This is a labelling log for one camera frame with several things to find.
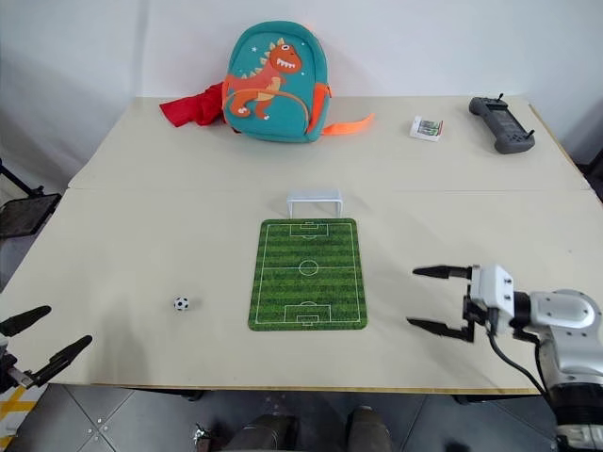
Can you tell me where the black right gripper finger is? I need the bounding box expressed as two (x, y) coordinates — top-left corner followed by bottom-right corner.
(406, 317), (477, 344)
(412, 264), (475, 283)

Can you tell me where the teal dinosaur backpack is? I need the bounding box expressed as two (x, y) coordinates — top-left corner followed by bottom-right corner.
(220, 24), (377, 144)

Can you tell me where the black metal stand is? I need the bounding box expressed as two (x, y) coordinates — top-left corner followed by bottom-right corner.
(0, 158), (63, 239)

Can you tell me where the small white toy goal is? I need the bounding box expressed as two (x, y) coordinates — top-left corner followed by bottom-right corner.
(285, 188), (345, 219)

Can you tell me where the red cloth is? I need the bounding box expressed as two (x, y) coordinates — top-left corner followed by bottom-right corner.
(158, 83), (225, 129)

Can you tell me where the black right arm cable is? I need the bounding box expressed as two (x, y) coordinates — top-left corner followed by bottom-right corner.
(486, 327), (557, 397)

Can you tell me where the dark rounded shape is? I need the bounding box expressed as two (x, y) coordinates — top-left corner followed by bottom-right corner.
(224, 413), (302, 452)
(346, 405), (393, 452)

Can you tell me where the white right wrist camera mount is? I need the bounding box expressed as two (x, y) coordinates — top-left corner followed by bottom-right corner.
(468, 264), (517, 331)

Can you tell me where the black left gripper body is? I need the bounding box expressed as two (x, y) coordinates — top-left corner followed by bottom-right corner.
(0, 342), (37, 395)

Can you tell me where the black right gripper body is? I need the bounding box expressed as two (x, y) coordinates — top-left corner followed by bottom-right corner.
(462, 281), (501, 337)

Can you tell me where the grey handheld remote controller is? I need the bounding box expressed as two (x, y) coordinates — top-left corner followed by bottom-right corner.
(467, 92), (538, 155)

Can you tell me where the green soccer field mat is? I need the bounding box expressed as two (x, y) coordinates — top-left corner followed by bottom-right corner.
(247, 218), (370, 332)

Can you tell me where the small white battery pack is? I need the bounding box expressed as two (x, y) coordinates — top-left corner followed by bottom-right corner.
(408, 115), (446, 141)

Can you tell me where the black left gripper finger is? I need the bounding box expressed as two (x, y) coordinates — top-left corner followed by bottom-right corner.
(28, 334), (94, 386)
(0, 305), (53, 338)

